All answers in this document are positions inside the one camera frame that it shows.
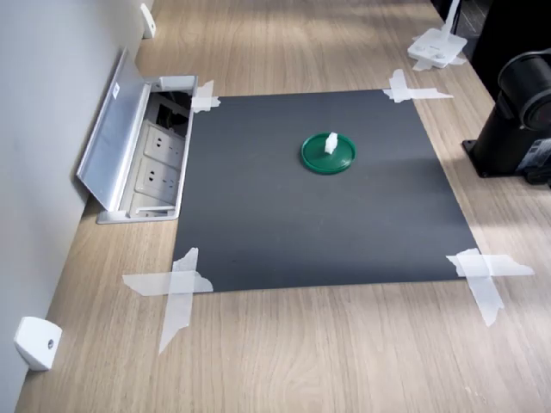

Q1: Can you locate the grey partition panel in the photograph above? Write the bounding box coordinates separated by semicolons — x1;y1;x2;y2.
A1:
0;0;154;413

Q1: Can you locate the silver socket box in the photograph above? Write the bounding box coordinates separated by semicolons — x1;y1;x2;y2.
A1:
96;75;199;225

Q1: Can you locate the white stand bracket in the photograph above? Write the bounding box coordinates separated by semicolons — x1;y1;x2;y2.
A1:
407;0;468;69

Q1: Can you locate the silver cable duct lid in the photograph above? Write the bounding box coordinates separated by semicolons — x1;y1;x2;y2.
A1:
76;46;152;212

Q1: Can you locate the white corner bracket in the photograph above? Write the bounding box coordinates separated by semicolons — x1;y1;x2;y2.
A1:
12;317;63;372
139;3;157;40

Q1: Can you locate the round green lid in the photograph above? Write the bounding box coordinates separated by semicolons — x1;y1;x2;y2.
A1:
300;132;357;176

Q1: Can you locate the dark grey mat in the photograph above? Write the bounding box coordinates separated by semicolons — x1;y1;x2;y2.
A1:
171;89;480;295

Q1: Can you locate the white power socket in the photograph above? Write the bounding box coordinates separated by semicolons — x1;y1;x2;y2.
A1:
133;157;180;194
141;123;184;158

